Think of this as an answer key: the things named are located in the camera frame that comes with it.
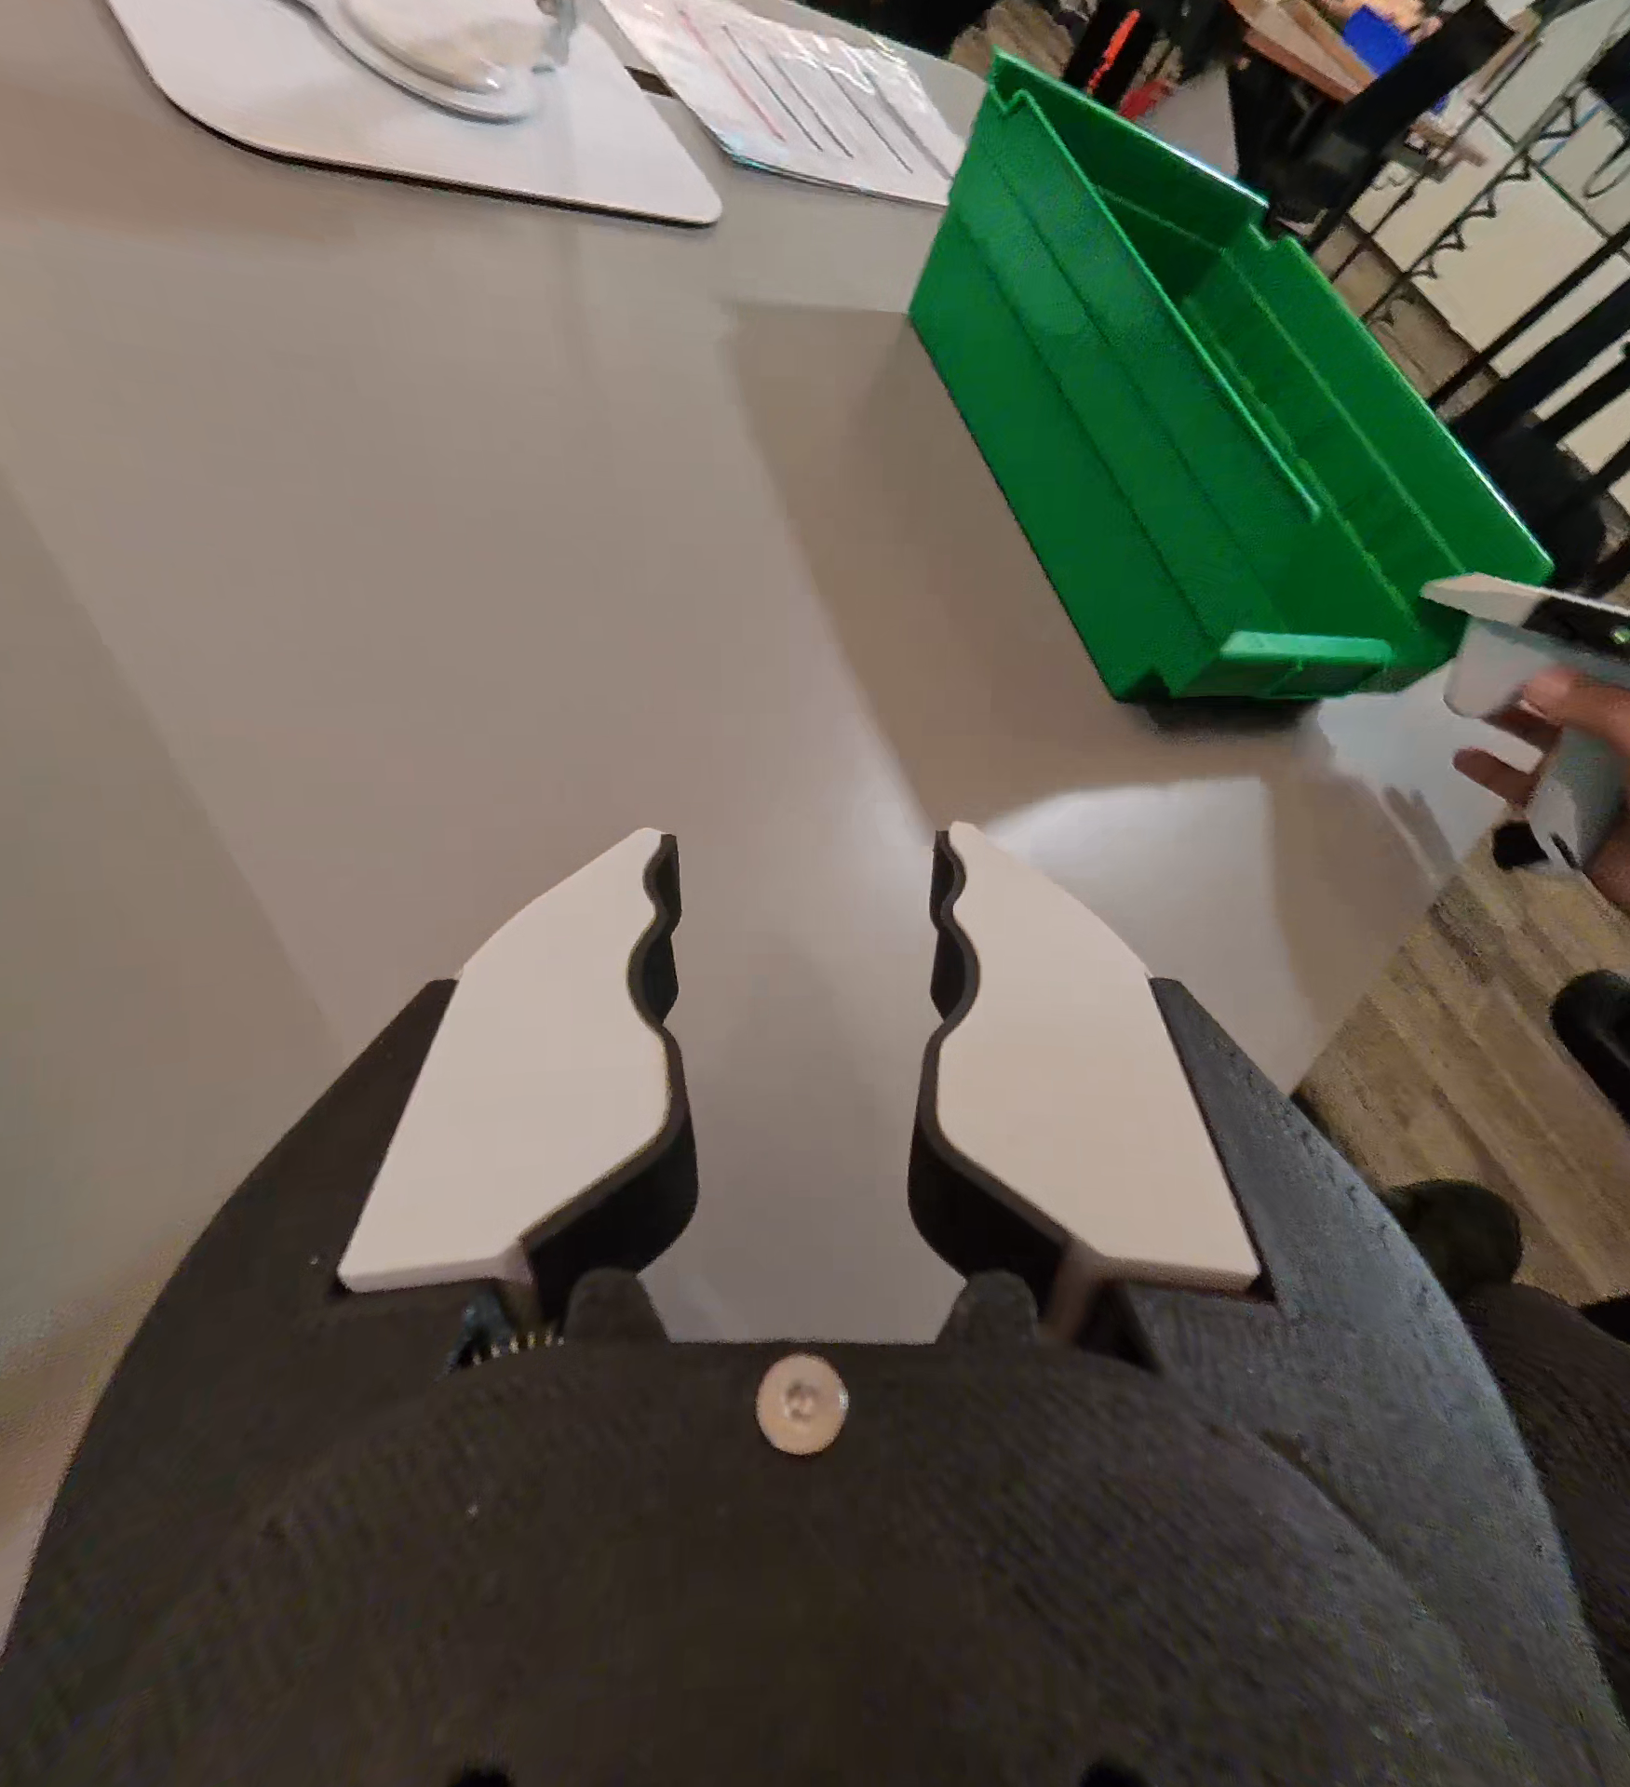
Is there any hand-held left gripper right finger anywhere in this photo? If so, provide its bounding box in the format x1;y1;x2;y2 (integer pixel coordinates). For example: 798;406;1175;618
905;821;1265;1346

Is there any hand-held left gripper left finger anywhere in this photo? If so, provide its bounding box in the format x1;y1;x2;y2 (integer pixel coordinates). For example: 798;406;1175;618
334;829;699;1324

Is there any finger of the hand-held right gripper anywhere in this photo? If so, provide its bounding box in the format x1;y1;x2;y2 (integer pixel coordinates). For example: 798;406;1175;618
1417;570;1553;628

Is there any green plastic bin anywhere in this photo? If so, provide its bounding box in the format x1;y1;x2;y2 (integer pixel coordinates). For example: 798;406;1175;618
905;49;1555;704

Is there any grey desk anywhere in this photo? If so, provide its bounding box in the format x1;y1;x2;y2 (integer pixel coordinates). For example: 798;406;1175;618
0;0;1479;1787

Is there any person's black sweater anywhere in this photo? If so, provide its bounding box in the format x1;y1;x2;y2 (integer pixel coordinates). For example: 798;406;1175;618
1386;1179;1630;1787

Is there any laminated paper sheet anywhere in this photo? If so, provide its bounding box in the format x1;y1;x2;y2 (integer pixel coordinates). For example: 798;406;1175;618
597;0;972;213

